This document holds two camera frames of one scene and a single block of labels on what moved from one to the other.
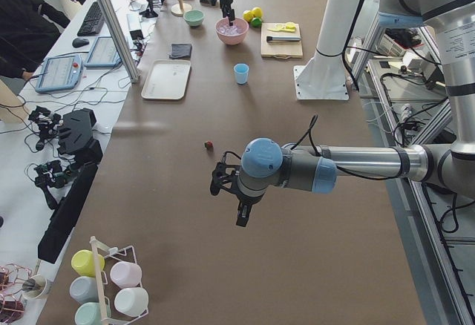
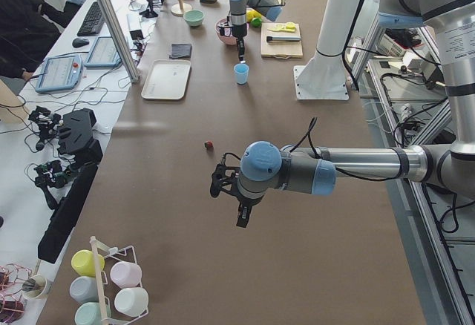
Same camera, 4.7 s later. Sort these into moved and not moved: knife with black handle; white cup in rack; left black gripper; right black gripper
Moved: right black gripper
Not moved: left black gripper; white cup in rack; knife with black handle
